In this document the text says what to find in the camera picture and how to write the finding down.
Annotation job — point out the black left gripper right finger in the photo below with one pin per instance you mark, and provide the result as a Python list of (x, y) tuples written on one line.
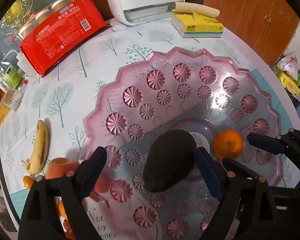
[(247, 200)]

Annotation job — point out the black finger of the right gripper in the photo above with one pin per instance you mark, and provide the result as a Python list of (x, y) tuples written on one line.
[(275, 146), (239, 169)]

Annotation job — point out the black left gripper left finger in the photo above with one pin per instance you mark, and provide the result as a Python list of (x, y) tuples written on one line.
[(40, 218)]

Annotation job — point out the small tangerine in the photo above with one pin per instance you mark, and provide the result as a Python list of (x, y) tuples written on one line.
[(28, 182)]

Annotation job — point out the red yellow apple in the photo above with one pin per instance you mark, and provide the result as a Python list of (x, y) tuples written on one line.
[(59, 166)]

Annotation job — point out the dark green avocado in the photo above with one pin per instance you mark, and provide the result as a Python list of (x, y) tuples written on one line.
[(170, 160)]

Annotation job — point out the yellow banana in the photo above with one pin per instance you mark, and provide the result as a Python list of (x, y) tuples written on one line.
[(40, 150)]

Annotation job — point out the small dark red plum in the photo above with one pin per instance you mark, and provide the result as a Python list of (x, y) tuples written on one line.
[(68, 231)]

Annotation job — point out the small red fruit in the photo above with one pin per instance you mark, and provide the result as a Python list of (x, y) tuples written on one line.
[(103, 183)]

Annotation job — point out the bags on floor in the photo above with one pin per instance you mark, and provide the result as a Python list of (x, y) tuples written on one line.
[(286, 70)]

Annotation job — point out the pink glass fruit bowl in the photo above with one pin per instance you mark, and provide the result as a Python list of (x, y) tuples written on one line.
[(150, 121)]

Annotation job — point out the yellow flat box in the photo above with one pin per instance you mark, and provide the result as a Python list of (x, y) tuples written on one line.
[(4, 111)]

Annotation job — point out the tree print tablecloth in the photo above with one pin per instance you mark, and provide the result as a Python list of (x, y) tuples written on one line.
[(69, 93)]

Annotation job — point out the clear drinking glass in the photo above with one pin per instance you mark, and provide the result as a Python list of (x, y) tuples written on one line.
[(12, 99)]

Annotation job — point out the brown wooden cabinet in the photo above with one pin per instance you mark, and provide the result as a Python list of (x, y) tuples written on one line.
[(266, 26)]

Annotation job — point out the clear bottle green label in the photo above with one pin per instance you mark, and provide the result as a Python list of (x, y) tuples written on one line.
[(10, 78)]

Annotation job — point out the yellow tissue pack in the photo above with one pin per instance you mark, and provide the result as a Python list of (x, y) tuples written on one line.
[(193, 20)]

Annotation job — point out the red snack package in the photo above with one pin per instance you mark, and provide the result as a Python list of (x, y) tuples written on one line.
[(55, 31)]

